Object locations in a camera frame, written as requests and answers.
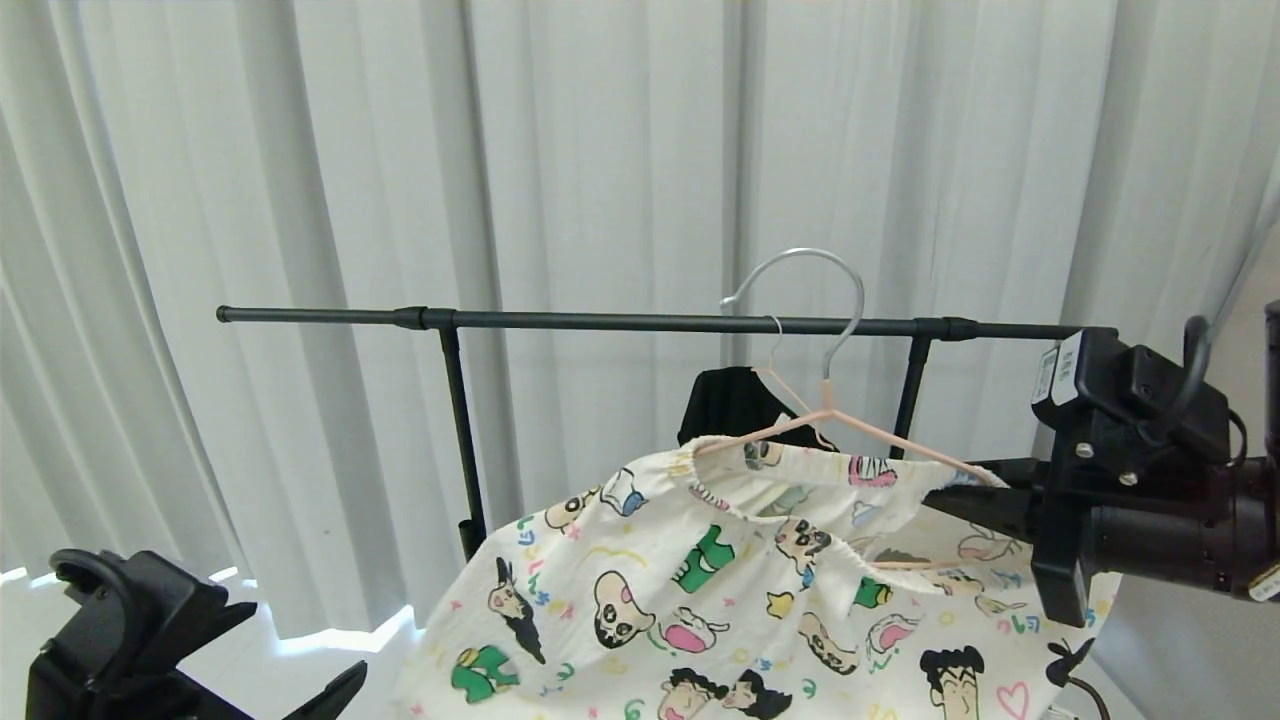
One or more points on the white curtain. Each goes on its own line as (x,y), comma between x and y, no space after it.
(600,150)

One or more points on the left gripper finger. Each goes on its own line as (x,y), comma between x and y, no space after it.
(335,695)

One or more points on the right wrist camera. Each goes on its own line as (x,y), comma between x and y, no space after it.
(1130,390)

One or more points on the pink clothes hanger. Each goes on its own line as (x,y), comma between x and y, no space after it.
(779,345)
(827,395)

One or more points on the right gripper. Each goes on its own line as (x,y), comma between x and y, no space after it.
(1170,545)

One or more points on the cream printed garment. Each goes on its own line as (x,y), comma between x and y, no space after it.
(720,600)

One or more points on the black short-sleeved shirt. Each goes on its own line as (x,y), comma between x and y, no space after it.
(730,405)

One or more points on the black clothes rack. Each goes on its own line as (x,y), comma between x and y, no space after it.
(600,322)

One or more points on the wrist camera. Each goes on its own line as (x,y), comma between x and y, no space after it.
(150,620)
(1130,390)

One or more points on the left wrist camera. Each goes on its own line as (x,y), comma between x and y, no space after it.
(150,620)

